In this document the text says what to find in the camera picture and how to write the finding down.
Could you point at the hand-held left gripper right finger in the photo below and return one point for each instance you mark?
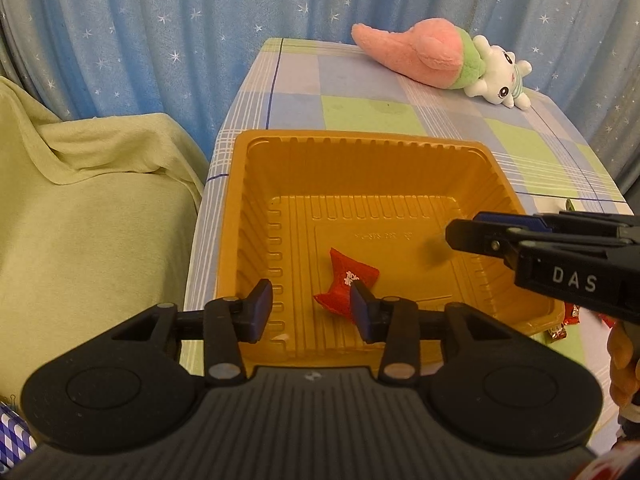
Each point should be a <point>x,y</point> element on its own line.
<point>360,310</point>

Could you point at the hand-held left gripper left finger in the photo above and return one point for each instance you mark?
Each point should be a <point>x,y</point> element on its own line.
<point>262,310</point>

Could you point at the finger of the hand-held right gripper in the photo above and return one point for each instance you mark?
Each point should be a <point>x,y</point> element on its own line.
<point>475,237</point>
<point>505,221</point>

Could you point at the red pillow snack packet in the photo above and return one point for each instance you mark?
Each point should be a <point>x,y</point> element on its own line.
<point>345,270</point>

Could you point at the gold plastic tray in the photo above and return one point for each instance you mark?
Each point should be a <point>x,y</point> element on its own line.
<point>380,200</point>

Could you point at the person's right hand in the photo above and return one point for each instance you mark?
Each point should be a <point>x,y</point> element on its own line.
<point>622,375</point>

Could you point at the small green packet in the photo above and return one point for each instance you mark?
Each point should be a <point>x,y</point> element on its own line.
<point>570,204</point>

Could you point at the grey curtain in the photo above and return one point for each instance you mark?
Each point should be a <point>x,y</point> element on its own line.
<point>629,150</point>

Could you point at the pink green rabbit plush toy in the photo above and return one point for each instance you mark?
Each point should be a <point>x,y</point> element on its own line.
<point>425,55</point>

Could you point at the red white printed clothing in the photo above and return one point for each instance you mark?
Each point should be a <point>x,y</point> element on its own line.
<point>615,470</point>

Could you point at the checked tablecloth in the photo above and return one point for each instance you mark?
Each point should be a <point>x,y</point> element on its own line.
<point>360,75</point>

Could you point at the yellow-green blanket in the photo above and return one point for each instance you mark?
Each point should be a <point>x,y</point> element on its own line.
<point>90,210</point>

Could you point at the blue white striped object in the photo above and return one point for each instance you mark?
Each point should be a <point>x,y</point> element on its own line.
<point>12,430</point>

